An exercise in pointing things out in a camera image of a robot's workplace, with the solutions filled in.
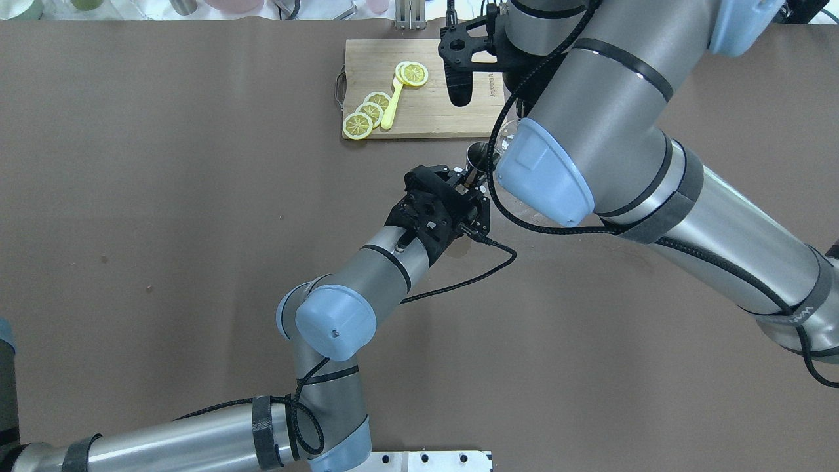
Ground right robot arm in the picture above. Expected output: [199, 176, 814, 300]
[496, 1, 837, 363]

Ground steel double jigger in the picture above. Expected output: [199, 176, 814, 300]
[463, 142, 494, 189]

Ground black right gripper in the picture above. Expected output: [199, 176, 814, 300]
[504, 1, 568, 90]

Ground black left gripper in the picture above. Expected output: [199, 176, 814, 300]
[385, 165, 491, 265]

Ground lemon slice on stick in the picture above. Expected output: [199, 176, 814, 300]
[395, 62, 429, 87]

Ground yellow plastic stick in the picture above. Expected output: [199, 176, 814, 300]
[380, 73, 404, 130]

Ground clear glass measuring cup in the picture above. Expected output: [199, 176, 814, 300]
[492, 117, 521, 169]

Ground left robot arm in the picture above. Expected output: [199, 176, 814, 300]
[2, 165, 491, 471]

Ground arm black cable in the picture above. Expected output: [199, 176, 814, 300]
[446, 0, 839, 390]
[173, 223, 518, 457]

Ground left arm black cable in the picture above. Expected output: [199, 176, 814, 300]
[173, 223, 518, 457]

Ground wooden cutting board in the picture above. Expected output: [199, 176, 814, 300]
[342, 39, 505, 140]

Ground aluminium frame post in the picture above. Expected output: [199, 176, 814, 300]
[395, 0, 427, 30]

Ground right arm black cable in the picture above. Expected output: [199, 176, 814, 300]
[446, 0, 839, 390]

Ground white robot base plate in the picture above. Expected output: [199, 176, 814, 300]
[353, 450, 494, 471]

